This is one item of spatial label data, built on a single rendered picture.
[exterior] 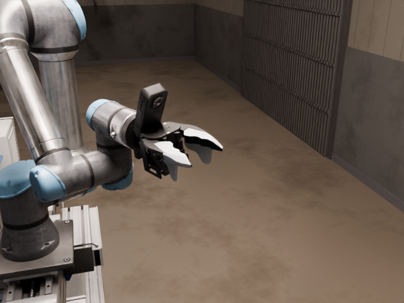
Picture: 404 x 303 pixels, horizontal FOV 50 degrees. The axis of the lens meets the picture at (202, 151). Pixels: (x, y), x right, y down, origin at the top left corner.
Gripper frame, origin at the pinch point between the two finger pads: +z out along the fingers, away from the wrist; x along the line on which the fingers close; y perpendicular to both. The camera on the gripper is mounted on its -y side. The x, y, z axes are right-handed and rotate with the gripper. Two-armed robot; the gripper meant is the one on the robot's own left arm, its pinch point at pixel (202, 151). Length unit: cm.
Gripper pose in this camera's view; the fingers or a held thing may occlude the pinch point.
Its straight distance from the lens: 72.8
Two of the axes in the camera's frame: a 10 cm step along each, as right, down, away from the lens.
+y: 1.0, 8.8, 4.7
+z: 6.6, 2.9, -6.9
